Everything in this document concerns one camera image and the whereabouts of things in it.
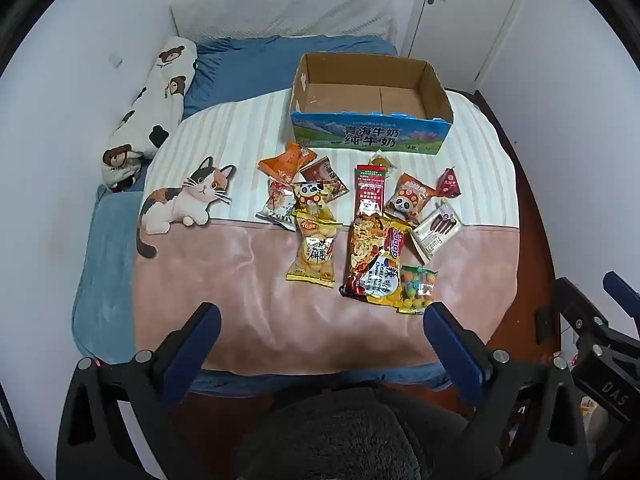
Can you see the bear print pillow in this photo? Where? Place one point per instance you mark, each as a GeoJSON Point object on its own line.
{"type": "Point", "coordinates": [160, 90]}

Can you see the white chocolate stick packet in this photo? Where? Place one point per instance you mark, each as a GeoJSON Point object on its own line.
{"type": "Point", "coordinates": [435, 230]}

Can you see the round yellow pastry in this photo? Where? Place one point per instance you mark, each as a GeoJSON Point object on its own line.
{"type": "Point", "coordinates": [379, 161]}

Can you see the small black block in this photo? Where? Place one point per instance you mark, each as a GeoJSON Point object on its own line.
{"type": "Point", "coordinates": [543, 324]}

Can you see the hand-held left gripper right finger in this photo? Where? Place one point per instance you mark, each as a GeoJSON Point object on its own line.
{"type": "Point", "coordinates": [450, 340]}

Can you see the small red candy packet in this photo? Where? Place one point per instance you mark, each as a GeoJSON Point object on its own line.
{"type": "Point", "coordinates": [450, 182]}

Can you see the blue printed cardboard box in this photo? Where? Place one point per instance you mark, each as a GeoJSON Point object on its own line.
{"type": "Point", "coordinates": [367, 135]}

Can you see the yellow cheese snack packet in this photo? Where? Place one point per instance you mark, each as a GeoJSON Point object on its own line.
{"type": "Point", "coordinates": [387, 285]}

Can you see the yellow panda snack packet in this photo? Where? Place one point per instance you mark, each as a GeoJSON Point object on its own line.
{"type": "Point", "coordinates": [312, 194]}

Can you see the yellow biscuit packet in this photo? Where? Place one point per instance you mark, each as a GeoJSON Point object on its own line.
{"type": "Point", "coordinates": [312, 255]}

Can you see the long red snack packet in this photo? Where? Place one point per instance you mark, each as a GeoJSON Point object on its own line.
{"type": "Point", "coordinates": [369, 192]}

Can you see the white oat cookie packet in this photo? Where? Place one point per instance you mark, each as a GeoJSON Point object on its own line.
{"type": "Point", "coordinates": [277, 207]}

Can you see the large red snack packet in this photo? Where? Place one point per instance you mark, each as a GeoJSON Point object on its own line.
{"type": "Point", "coordinates": [362, 255]}

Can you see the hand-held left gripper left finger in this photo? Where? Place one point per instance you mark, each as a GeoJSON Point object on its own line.
{"type": "Point", "coordinates": [200, 340]}

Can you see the white door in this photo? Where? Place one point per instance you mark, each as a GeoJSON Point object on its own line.
{"type": "Point", "coordinates": [465, 25]}

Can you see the cat print blanket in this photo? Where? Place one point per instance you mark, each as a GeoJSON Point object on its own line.
{"type": "Point", "coordinates": [240, 285]}

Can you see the light blue blanket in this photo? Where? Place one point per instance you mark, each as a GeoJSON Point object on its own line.
{"type": "Point", "coordinates": [105, 270]}

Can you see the small brown snack packet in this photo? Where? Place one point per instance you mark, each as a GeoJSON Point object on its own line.
{"type": "Point", "coordinates": [322, 172]}

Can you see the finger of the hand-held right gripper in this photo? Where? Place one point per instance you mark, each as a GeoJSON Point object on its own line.
{"type": "Point", "coordinates": [620, 290]}
{"type": "Point", "coordinates": [575, 300]}

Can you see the orange panda snack packet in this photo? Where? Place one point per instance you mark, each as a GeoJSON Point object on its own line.
{"type": "Point", "coordinates": [412, 197]}

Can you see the colourful candy bag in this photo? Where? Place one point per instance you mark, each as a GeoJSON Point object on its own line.
{"type": "Point", "coordinates": [417, 290]}

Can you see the white wall socket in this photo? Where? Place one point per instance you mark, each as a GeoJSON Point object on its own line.
{"type": "Point", "coordinates": [116, 60]}

